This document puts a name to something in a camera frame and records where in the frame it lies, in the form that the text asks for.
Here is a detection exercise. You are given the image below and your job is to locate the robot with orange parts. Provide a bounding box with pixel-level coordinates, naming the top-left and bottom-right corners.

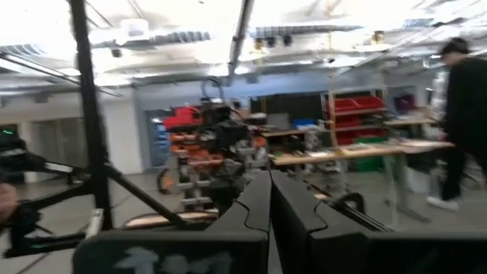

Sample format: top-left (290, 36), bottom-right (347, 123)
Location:
top-left (158, 78), bottom-right (268, 214)

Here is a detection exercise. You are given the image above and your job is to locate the grey ceiling pipe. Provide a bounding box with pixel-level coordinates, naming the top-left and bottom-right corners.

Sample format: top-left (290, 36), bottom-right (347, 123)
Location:
top-left (226, 0), bottom-right (256, 87)

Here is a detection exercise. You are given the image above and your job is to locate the shelf with red bins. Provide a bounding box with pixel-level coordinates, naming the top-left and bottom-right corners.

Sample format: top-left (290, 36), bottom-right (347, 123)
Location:
top-left (325, 89), bottom-right (390, 148)

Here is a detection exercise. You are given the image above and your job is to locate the green bin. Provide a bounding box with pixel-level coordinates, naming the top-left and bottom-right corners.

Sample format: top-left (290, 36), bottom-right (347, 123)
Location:
top-left (352, 136), bottom-right (387, 173)

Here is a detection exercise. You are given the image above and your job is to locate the person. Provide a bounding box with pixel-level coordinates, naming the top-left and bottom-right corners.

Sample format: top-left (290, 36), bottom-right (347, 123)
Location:
top-left (425, 37), bottom-right (487, 212)

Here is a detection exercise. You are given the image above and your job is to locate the wooden workbench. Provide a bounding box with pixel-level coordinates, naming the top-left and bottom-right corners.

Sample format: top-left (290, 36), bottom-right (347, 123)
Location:
top-left (268, 139), bottom-right (456, 229)

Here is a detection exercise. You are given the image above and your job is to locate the blue bin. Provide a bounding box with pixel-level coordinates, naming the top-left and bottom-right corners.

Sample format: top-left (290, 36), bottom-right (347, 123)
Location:
top-left (291, 118), bottom-right (319, 130)

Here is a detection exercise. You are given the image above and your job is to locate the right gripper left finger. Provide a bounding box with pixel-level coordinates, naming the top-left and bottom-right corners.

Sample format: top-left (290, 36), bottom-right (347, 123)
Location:
top-left (72, 170), bottom-right (272, 274)

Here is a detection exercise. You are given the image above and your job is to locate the person's hand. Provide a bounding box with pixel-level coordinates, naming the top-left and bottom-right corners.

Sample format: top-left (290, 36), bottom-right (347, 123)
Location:
top-left (0, 183), bottom-right (18, 222)

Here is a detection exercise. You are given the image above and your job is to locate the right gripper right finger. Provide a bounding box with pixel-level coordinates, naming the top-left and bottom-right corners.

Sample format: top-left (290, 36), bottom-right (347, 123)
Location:
top-left (269, 169), bottom-right (487, 274)

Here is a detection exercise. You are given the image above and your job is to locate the black tripod stand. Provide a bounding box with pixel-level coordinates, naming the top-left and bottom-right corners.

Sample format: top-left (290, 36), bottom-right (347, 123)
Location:
top-left (68, 0), bottom-right (189, 231)

